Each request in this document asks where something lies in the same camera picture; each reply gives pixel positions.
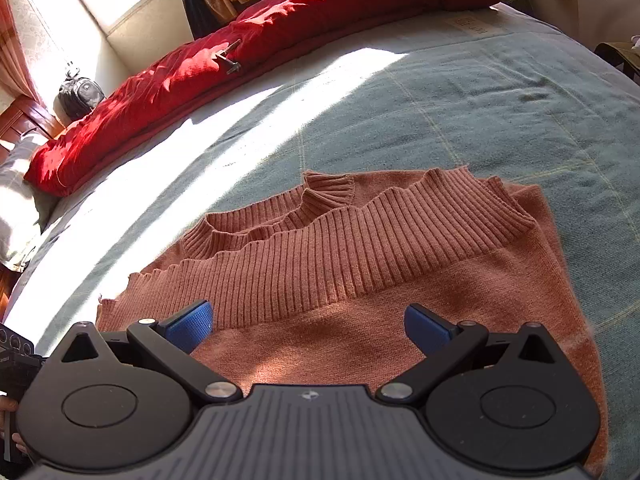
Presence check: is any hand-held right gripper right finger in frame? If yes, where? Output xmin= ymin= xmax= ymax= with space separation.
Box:
xmin=376 ymin=303 xmax=558 ymax=406

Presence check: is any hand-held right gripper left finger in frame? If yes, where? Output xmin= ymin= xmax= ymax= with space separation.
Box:
xmin=59 ymin=299 xmax=243 ymax=406

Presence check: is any orange knit sweater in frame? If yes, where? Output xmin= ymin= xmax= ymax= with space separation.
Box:
xmin=95 ymin=167 xmax=611 ymax=478

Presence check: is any person's left hand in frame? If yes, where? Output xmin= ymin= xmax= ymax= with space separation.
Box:
xmin=0 ymin=396 xmax=29 ymax=456

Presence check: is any grey plaid pillow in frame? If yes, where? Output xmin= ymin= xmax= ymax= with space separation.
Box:
xmin=0 ymin=132 xmax=61 ymax=273

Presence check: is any wooden headboard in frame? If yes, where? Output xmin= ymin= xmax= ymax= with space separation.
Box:
xmin=0 ymin=95 xmax=66 ymax=321

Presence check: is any grey backpack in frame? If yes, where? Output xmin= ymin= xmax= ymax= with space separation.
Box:
xmin=54 ymin=62 xmax=106 ymax=122

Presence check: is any metal folding tool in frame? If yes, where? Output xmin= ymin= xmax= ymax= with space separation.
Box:
xmin=216 ymin=39 xmax=243 ymax=77

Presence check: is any red quilt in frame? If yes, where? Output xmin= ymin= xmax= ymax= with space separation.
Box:
xmin=23 ymin=0 xmax=510 ymax=197

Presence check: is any olive green cloth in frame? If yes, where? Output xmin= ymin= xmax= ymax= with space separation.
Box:
xmin=594 ymin=35 xmax=640 ymax=81

